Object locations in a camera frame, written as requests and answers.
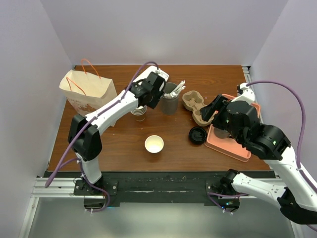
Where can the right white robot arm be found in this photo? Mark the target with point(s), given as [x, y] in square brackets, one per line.
[296, 200]

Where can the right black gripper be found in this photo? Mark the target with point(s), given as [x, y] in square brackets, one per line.
[218, 103]

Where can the salmon pink tray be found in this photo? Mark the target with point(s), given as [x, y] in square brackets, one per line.
[222, 142]

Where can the brown paper coffee cup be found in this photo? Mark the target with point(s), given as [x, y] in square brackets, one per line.
[154, 144]

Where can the beige paper takeout bag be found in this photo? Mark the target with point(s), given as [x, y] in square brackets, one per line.
[85, 91]

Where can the cardboard cup carrier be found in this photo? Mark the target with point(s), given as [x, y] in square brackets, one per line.
[193, 101]

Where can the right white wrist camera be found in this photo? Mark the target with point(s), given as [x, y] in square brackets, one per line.
[245, 93]

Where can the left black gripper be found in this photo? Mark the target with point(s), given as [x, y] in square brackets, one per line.
[158, 94]

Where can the grey cylindrical holder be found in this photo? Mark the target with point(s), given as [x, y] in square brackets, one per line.
[169, 106]

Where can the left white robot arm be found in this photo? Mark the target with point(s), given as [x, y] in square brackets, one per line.
[85, 132]

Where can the stack of paper cups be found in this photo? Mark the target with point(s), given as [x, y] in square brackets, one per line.
[139, 113]

